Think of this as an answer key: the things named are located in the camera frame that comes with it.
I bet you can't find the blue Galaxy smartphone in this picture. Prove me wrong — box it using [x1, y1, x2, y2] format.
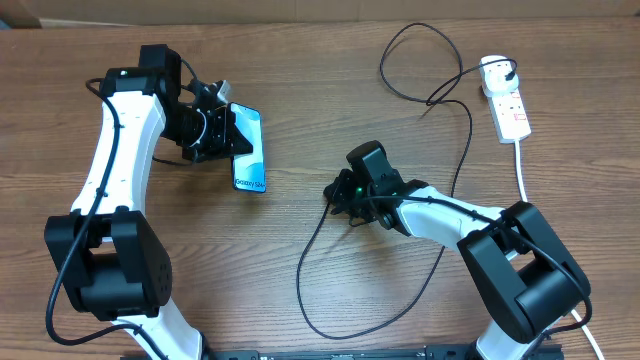
[230, 103, 266, 193]

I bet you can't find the black USB charging cable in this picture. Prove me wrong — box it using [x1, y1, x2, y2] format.
[295, 22, 518, 341]

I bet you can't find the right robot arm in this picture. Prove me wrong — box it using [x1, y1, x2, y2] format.
[324, 140, 592, 359]

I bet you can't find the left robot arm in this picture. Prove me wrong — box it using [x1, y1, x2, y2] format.
[44, 44, 266, 359]

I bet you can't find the white power strip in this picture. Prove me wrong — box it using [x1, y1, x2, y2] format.
[488, 90, 532, 144]

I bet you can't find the brown cardboard sheet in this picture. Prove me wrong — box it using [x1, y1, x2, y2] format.
[1, 0, 639, 28]

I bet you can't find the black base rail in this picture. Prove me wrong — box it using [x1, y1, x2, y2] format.
[119, 343, 565, 360]

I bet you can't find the white USB wall charger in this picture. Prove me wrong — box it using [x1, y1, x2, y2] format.
[479, 55, 519, 97]

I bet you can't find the white power strip cord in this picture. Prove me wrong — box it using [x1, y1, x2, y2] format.
[513, 139, 606, 360]

